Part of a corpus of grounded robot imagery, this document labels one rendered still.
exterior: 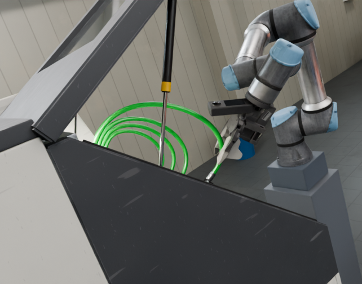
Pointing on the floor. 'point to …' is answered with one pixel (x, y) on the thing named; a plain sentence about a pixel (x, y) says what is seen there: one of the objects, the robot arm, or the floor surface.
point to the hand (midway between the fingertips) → (216, 154)
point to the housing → (34, 214)
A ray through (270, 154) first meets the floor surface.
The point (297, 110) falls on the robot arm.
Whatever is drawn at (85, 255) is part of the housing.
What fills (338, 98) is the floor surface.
